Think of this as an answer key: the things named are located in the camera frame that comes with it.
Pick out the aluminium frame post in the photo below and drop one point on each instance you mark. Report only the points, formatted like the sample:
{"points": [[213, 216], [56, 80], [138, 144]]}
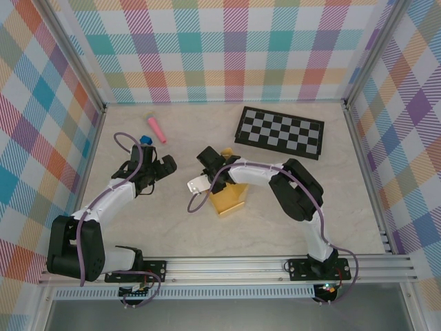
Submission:
{"points": [[74, 57], [377, 51]]}

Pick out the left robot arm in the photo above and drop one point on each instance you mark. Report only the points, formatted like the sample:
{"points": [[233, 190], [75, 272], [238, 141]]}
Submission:
{"points": [[113, 196]]}

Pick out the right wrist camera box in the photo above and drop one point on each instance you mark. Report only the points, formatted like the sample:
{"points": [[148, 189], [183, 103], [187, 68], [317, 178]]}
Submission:
{"points": [[197, 184]]}

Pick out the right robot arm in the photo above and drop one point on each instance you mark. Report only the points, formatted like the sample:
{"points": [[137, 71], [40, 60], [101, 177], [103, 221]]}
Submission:
{"points": [[296, 193]]}

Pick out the aluminium side rail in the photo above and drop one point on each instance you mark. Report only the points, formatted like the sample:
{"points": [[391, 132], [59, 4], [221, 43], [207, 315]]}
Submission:
{"points": [[93, 151], [361, 151]]}

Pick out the black grey checkerboard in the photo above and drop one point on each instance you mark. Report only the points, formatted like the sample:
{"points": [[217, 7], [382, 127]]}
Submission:
{"points": [[275, 131]]}

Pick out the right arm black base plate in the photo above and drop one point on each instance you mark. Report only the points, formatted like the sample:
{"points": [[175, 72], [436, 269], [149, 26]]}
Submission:
{"points": [[299, 269]]}

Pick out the blue toy block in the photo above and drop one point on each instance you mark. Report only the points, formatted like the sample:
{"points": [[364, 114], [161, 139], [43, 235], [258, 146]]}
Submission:
{"points": [[146, 139]]}

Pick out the yellow paper box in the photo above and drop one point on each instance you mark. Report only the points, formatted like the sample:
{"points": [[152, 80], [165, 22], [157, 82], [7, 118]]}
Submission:
{"points": [[231, 201]]}

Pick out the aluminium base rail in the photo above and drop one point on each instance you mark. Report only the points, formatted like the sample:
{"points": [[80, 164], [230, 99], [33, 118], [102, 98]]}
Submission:
{"points": [[224, 267]]}

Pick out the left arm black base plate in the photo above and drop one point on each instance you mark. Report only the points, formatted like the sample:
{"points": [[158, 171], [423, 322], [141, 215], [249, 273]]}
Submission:
{"points": [[158, 267]]}

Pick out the pink toy microphone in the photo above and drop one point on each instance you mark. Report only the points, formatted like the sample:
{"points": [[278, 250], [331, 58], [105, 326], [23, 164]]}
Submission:
{"points": [[156, 129]]}

